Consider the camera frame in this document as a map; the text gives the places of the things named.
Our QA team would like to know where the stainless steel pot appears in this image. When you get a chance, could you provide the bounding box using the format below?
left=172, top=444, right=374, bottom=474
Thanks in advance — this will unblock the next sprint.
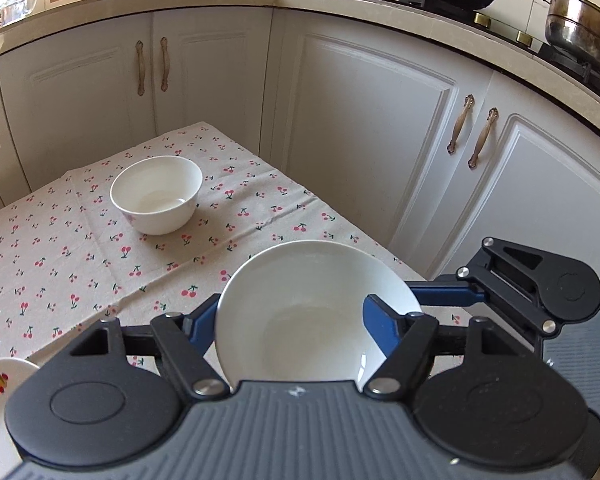
left=536, top=0, right=600, bottom=86

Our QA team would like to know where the white bowl with pink flowers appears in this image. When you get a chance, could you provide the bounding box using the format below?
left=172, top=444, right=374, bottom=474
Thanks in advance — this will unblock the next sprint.
left=215, top=240, right=423, bottom=394
left=110, top=155, right=204, bottom=236

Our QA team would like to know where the white cabinet door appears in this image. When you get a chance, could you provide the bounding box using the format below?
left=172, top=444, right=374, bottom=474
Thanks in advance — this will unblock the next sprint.
left=429, top=74, right=600, bottom=311
left=0, top=12, right=157, bottom=193
left=269, top=10, right=497, bottom=283
left=152, top=7, right=274, bottom=162

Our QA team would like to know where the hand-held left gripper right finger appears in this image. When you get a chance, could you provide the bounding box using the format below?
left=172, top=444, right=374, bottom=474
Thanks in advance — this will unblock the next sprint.
left=362, top=295, right=537, bottom=402

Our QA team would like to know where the cherry print tablecloth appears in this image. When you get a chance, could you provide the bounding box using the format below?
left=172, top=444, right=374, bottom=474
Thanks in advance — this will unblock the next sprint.
left=0, top=121, right=476, bottom=397

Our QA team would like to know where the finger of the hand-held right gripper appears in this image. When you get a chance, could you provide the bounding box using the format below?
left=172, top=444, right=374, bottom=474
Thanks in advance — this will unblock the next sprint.
left=409, top=236, right=577, bottom=337

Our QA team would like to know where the black gas stove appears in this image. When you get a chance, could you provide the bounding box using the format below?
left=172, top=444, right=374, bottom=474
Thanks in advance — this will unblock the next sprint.
left=399, top=0, right=600, bottom=99

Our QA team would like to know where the bronze cabinet handle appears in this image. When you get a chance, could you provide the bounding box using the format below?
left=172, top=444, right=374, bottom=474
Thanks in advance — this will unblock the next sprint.
left=135, top=40, right=146, bottom=96
left=468, top=107, right=500, bottom=170
left=447, top=93, right=475, bottom=156
left=159, top=36, right=171, bottom=92

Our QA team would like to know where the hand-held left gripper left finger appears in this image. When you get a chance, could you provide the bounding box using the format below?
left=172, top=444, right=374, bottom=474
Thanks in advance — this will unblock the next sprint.
left=67, top=293, right=232, bottom=402

